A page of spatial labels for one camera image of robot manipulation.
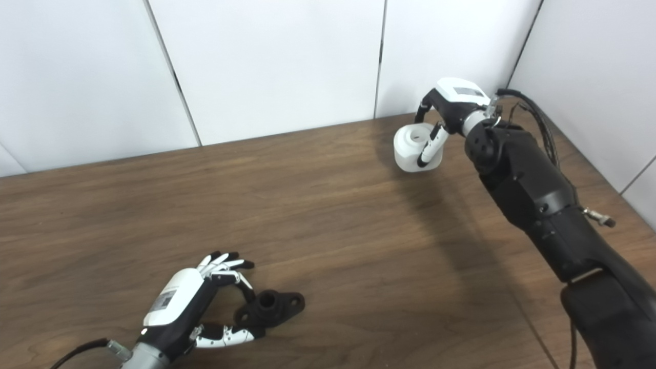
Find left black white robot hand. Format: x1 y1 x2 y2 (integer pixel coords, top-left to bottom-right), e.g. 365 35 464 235
138 251 266 359

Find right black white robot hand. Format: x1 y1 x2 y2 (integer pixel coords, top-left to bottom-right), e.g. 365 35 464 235
414 77 499 169

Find round white plastic piece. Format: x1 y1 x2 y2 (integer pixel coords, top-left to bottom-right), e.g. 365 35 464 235
393 122 444 173

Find black flanged holder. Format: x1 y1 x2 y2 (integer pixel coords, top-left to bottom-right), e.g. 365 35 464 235
234 290 306 331

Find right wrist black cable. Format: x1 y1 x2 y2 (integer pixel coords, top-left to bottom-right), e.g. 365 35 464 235
495 88 560 167

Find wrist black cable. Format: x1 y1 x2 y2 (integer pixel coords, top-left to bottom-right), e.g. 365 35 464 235
50 337 133 369
495 88 560 167

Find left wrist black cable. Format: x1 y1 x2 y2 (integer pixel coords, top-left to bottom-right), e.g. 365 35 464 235
50 337 133 369

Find thin black hanging cable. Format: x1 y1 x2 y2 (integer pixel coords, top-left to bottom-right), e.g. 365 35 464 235
568 318 579 369

